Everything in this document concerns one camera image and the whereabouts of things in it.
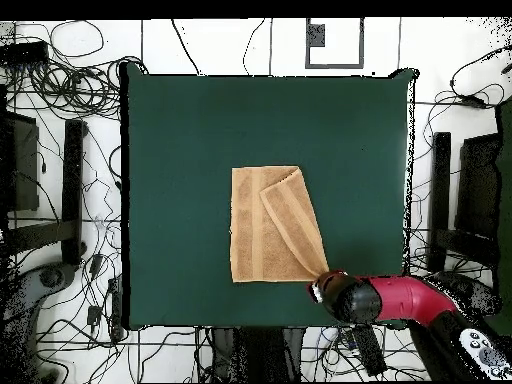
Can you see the tan terry towel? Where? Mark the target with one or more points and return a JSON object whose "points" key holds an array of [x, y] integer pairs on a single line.
{"points": [[248, 240]]}

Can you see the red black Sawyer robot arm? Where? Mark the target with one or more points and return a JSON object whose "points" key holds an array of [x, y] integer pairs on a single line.
{"points": [[408, 298]]}

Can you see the black flat panel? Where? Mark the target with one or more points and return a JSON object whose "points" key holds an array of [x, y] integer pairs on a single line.
{"points": [[478, 184], [24, 168]]}

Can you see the green cloth cover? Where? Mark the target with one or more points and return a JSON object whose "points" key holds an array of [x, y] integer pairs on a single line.
{"points": [[506, 200]]}

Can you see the black power strip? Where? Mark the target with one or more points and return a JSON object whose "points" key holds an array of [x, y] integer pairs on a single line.
{"points": [[116, 308], [24, 52]]}

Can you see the dark green table cloth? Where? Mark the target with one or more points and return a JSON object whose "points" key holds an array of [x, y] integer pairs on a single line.
{"points": [[180, 120]]}

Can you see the black power adapter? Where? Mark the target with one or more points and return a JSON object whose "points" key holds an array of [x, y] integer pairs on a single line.
{"points": [[474, 102], [94, 315]]}

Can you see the small grey square plate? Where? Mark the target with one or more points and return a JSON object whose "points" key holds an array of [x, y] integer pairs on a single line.
{"points": [[317, 35]]}

